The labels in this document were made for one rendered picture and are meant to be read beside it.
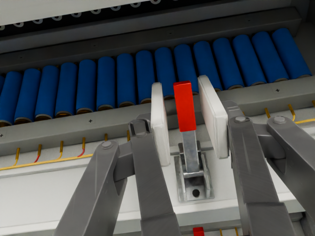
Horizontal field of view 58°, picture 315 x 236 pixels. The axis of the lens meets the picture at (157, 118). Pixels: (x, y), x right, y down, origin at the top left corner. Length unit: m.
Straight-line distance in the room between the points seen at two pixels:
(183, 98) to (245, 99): 0.08
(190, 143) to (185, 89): 0.04
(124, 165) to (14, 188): 0.15
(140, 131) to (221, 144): 0.05
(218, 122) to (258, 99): 0.10
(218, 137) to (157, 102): 0.05
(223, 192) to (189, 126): 0.07
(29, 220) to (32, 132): 0.07
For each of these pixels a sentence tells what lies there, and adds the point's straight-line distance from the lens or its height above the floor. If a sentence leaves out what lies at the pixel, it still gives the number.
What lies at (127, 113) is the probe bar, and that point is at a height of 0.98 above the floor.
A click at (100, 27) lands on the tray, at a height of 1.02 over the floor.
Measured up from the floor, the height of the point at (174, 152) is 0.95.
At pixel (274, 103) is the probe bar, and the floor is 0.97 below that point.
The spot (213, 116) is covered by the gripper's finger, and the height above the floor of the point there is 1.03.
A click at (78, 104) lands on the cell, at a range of 0.28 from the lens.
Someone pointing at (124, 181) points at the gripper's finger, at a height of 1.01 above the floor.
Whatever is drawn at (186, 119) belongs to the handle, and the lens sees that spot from 0.20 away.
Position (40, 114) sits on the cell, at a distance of 0.29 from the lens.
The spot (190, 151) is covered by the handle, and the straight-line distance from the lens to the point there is 0.21.
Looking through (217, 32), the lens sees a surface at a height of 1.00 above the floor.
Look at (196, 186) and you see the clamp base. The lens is 0.24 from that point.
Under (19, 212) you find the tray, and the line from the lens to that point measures 0.28.
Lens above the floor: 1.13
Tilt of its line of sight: 40 degrees down
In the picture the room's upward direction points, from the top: 11 degrees counter-clockwise
